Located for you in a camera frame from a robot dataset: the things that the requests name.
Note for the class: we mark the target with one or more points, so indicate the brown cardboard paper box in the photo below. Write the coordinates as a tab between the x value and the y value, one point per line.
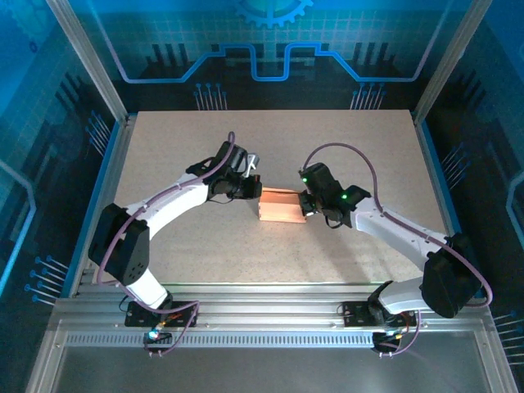
280	206

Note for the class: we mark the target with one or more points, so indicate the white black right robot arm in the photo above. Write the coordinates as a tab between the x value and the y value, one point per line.
446	278

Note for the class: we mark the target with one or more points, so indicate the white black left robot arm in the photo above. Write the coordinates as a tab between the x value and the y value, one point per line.
123	254

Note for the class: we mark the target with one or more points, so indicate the blue side strip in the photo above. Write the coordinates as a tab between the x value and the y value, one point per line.
70	282
443	184

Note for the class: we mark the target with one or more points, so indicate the aluminium extrusion crossbeam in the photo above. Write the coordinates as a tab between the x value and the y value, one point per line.
266	307

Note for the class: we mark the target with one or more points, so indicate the small LED circuit board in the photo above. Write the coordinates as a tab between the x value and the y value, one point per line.
389	336
154	336

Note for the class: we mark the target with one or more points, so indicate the grey metal panel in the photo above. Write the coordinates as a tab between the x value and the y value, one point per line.
266	372

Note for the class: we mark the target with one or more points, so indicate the aluminium side rail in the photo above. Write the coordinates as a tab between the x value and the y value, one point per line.
421	139
105	188

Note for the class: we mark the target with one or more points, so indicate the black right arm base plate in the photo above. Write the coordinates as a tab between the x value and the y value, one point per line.
356	315

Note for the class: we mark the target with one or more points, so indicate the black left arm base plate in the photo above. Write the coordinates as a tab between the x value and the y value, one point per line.
139	317

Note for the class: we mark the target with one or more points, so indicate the aluminium frame post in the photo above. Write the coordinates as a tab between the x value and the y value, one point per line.
450	61
88	61

